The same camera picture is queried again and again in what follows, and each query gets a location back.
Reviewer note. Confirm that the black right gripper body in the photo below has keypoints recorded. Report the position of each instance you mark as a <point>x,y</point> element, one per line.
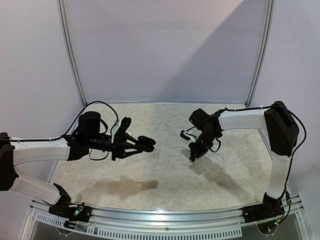
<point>199,146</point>

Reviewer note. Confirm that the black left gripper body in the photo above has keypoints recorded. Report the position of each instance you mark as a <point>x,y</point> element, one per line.
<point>117,145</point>

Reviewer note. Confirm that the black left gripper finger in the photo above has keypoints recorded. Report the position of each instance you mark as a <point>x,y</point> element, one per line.
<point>129,151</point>
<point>129,140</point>

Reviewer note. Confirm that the black earbud charging case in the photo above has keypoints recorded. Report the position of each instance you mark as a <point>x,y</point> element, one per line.
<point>147,143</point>

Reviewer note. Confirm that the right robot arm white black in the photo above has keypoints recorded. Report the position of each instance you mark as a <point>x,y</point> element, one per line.
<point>282,132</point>

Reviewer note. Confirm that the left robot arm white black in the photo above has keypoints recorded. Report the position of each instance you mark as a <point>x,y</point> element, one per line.
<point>86,137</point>

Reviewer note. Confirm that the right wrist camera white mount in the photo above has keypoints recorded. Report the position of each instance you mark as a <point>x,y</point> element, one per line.
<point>186,135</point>

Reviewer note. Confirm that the aluminium front rail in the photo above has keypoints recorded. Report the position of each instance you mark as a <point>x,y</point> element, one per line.
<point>122,224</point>

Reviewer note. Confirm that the left aluminium wall post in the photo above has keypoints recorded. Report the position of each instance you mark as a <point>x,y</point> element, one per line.
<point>61,5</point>

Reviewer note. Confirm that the aluminium wall post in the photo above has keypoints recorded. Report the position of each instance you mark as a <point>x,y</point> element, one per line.
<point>61,5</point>
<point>262,51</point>

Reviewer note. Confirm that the right aluminium wall post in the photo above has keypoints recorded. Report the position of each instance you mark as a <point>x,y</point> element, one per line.
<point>262,51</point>

